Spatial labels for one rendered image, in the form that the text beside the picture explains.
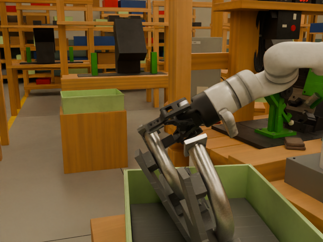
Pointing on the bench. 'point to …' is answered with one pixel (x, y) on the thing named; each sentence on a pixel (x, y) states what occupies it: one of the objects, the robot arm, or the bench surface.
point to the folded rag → (294, 143)
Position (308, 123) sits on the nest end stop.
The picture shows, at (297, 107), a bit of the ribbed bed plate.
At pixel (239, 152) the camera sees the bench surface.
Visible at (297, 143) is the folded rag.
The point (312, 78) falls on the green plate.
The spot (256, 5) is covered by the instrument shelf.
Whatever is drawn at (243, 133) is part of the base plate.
